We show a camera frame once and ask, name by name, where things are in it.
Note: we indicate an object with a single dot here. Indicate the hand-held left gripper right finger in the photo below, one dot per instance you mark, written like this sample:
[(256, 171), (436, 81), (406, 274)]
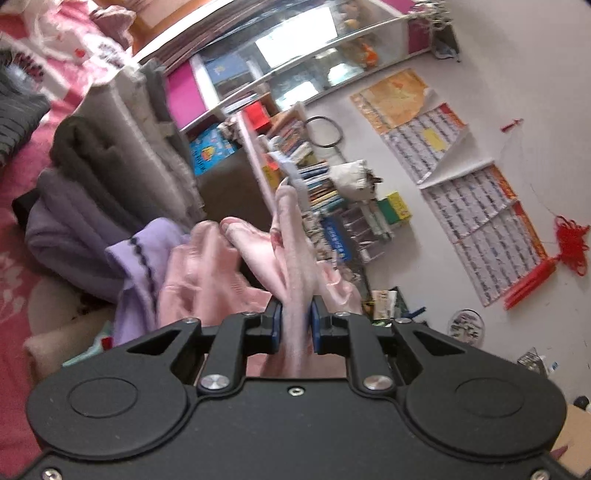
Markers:
[(316, 327)]

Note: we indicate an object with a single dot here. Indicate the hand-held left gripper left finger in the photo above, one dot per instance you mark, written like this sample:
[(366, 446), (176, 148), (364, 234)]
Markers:
[(275, 327)]

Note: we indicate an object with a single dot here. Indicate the pink printed shirt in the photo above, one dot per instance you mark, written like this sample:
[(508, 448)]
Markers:
[(295, 258)]

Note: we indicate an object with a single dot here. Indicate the row of books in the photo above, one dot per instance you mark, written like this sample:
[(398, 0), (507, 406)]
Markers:
[(318, 184)]

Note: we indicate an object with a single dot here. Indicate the green yellow box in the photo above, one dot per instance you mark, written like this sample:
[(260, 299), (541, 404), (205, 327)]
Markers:
[(395, 207)]

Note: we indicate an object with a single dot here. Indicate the lilac garment with black trim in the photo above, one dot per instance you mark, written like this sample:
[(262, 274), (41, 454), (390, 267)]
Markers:
[(138, 258)]

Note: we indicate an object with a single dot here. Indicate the white crumpled bag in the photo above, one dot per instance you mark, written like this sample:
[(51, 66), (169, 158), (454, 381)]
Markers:
[(351, 177)]

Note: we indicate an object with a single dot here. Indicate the teal folded garment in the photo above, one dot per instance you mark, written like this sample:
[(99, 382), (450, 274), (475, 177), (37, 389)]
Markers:
[(94, 341)]

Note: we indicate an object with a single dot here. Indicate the blue picture book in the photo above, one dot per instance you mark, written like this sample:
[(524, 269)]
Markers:
[(210, 150)]

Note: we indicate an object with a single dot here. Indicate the red box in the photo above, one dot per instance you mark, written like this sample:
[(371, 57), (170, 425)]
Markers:
[(257, 116)]

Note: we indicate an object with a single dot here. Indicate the tan folded blanket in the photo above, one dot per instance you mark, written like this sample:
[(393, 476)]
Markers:
[(51, 350)]

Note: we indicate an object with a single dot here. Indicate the dark grey folded garment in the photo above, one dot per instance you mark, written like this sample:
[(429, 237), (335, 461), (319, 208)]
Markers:
[(92, 157)]

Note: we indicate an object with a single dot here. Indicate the glass door bookshelf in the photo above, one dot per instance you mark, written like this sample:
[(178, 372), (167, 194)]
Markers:
[(300, 69)]

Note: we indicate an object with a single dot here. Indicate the pink floral blanket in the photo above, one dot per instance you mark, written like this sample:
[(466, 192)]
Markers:
[(18, 277)]

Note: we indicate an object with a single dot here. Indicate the red knot ornament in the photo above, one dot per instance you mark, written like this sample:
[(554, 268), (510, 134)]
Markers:
[(572, 244)]

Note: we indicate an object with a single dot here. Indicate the black folded garment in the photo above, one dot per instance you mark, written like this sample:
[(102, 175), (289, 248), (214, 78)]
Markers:
[(25, 207)]

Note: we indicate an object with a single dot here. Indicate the cardboard box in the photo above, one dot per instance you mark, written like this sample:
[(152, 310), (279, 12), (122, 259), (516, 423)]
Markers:
[(575, 429)]

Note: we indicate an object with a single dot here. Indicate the small red tassel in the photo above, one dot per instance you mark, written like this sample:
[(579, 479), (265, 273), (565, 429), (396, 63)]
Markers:
[(511, 124)]

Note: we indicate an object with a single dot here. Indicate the dark striped folded garment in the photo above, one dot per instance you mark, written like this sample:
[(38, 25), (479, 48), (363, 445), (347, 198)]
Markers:
[(21, 120)]

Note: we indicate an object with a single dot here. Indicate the white pink crumpled cloth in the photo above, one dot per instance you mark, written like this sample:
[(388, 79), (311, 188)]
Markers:
[(55, 27)]

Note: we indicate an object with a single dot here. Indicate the round wall sticker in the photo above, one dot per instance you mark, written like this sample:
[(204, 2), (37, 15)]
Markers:
[(465, 327)]

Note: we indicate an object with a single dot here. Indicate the wall calendar sheet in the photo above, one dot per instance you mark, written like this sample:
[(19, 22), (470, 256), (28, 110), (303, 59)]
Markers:
[(429, 138), (489, 240)]

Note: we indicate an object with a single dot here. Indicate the orange wall poster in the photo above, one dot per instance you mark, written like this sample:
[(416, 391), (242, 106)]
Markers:
[(392, 99)]

